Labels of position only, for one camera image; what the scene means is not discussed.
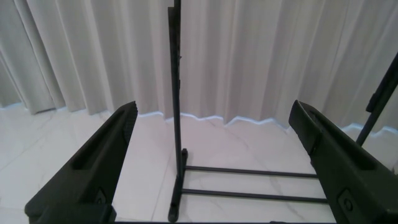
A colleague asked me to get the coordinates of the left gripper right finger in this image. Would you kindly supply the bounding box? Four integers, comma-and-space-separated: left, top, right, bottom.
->
288, 99, 398, 224

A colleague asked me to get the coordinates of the white curtain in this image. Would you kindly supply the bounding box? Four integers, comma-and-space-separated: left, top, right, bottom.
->
0, 0, 398, 133

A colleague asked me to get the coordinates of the black clothes rack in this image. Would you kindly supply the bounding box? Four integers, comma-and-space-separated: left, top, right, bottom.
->
167, 0, 398, 223

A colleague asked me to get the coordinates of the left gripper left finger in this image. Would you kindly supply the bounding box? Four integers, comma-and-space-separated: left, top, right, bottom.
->
24, 100, 139, 224

